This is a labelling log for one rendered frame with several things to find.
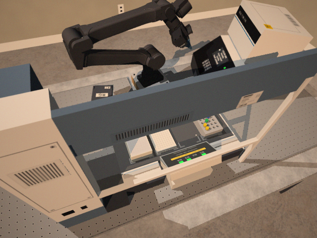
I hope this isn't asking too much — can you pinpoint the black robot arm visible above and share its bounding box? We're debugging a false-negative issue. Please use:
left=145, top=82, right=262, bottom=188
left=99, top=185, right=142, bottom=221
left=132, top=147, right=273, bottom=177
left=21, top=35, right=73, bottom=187
left=62, top=0, right=192, bottom=87

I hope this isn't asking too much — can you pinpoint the beige benchtop instrument with black keypad panel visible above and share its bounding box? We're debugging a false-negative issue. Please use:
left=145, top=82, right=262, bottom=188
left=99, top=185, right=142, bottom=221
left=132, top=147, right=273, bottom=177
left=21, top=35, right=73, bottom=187
left=191, top=0, right=313, bottom=77

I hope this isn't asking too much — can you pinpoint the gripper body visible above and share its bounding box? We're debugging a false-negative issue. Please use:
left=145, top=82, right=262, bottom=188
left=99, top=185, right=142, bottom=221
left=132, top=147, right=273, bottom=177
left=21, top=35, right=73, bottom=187
left=171, top=22, right=193, bottom=47

